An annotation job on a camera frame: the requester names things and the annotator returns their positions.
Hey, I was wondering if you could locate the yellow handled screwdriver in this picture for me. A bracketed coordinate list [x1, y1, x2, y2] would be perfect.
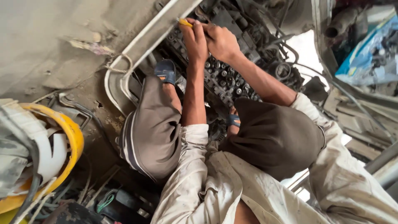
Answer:
[177, 18, 194, 29]

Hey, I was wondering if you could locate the green cord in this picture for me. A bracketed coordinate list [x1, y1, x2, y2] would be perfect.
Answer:
[95, 189, 119, 214]

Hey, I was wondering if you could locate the rusty metal pipe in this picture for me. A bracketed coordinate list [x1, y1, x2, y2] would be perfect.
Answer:
[323, 6, 368, 40]

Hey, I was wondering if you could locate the person's brown trouser right leg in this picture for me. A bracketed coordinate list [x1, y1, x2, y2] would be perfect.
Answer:
[218, 97, 327, 181]

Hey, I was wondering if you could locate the beige string tie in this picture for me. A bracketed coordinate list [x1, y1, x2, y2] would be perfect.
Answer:
[104, 53, 134, 75]

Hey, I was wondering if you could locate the thin black hose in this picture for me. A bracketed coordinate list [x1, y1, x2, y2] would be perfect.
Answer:
[281, 40, 397, 142]

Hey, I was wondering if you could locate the person's brown trouser left leg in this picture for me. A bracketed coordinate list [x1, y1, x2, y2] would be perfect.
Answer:
[118, 75, 183, 184]

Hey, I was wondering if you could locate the black round container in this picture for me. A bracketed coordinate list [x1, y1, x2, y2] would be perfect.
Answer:
[96, 188, 153, 224]

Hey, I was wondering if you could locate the person's left hand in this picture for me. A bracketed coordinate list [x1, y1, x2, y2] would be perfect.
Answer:
[179, 18, 210, 63]

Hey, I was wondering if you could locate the person's dirty white shirt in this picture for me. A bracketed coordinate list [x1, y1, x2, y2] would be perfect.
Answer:
[150, 93, 398, 224]

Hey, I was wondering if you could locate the blue sandal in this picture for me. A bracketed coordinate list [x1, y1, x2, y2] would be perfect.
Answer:
[154, 59, 177, 86]
[226, 107, 242, 128]

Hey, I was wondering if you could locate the white bent tube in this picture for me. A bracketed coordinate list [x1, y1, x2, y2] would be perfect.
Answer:
[120, 0, 204, 106]
[104, 0, 181, 116]

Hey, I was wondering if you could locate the yellow hard hat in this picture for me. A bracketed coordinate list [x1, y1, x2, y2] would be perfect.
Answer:
[0, 99, 85, 216]

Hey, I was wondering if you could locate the person's right hand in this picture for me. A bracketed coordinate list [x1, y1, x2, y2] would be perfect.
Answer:
[201, 22, 244, 63]

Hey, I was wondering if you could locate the person's brown trouser leg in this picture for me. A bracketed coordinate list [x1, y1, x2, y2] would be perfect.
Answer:
[218, 97, 327, 181]
[118, 75, 183, 184]

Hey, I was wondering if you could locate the blue plastic bag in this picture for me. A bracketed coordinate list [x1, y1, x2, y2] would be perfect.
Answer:
[335, 14, 398, 86]

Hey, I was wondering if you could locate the grey metal bracket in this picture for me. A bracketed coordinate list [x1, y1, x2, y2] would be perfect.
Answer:
[58, 92, 94, 130]

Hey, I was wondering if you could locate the grey metal bar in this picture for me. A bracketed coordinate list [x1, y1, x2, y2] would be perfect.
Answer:
[364, 139, 398, 188]

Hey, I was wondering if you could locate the greasy black engine block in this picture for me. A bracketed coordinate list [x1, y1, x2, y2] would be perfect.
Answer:
[137, 0, 306, 144]

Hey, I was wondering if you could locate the thick grey cable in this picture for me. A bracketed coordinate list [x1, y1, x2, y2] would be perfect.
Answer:
[0, 106, 42, 224]

